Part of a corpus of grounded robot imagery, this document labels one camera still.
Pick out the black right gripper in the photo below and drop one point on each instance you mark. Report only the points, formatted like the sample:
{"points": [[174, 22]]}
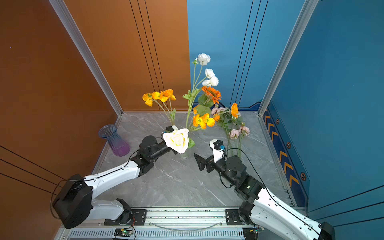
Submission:
{"points": [[210, 162]]}

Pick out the clear ribbed glass vase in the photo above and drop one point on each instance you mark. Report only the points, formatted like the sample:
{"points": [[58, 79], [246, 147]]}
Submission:
{"points": [[187, 154]]}

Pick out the cream white rose stem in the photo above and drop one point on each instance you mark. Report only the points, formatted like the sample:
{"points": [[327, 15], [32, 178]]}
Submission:
{"points": [[179, 140]]}

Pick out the orange gerbera flower stem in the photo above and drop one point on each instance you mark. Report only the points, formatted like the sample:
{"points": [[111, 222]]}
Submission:
{"points": [[207, 100]]}

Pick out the orange poppy flower stem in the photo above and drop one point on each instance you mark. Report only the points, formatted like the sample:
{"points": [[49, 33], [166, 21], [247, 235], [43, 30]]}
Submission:
{"points": [[164, 100]]}

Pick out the purple glass vase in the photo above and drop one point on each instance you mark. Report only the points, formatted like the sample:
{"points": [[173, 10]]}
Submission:
{"points": [[119, 146]]}

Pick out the white ranunculus flower stem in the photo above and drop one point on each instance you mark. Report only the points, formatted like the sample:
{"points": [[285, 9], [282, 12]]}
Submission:
{"points": [[202, 77]]}

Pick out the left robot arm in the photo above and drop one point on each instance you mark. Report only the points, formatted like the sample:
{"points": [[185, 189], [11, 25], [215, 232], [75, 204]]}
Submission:
{"points": [[77, 203]]}

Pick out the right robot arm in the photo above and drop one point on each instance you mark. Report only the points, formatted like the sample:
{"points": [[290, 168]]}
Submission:
{"points": [[261, 207]]}

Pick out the pink rose flower stem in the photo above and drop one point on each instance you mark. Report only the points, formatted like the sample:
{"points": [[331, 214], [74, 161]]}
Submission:
{"points": [[235, 137]]}

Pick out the green circuit board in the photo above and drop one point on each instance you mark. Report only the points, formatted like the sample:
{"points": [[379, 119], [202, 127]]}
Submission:
{"points": [[122, 233]]}

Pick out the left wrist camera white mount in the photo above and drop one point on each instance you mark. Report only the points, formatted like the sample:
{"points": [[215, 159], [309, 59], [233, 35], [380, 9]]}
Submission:
{"points": [[170, 129]]}

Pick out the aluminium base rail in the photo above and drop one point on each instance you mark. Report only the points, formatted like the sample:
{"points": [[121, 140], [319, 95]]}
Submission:
{"points": [[172, 224]]}

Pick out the aluminium corner post right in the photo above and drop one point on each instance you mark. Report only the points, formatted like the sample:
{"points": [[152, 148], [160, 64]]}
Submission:
{"points": [[295, 36]]}

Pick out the aluminium corner post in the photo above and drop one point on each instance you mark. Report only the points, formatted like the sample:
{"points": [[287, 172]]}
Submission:
{"points": [[74, 32], [295, 36]]}

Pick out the aluminium corner post left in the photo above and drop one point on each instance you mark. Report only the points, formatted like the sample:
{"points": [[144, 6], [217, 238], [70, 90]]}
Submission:
{"points": [[74, 32]]}

